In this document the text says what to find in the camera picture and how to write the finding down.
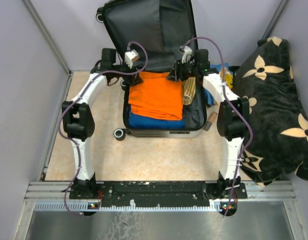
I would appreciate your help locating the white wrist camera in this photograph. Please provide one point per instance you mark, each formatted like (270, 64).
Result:
(186, 52)
(130, 57)

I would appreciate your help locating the black suitcase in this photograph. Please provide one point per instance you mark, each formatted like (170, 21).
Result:
(161, 27)

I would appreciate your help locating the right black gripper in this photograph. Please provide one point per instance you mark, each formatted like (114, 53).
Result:
(172, 76)

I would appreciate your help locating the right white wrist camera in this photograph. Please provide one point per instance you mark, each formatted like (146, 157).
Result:
(186, 52)

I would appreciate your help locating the black flower pattern blanket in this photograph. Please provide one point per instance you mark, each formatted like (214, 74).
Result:
(277, 142)

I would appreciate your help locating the orange cloth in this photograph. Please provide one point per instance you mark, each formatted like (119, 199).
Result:
(157, 97)

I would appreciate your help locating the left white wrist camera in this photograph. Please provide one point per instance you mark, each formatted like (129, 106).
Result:
(130, 57)

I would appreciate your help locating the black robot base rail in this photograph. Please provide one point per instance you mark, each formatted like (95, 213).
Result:
(164, 194)

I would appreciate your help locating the light blue Pikachu shirt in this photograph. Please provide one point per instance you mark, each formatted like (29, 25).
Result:
(228, 77)

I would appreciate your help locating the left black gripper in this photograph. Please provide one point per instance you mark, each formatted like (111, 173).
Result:
(134, 80)

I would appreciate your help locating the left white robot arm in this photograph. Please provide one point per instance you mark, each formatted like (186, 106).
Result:
(77, 123)

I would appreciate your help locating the yellow white striped towel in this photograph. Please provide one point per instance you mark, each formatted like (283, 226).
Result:
(189, 90)

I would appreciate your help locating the blue garment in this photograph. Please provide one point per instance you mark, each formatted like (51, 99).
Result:
(143, 122)

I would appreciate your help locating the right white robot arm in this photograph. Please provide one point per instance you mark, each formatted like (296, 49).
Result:
(232, 117)

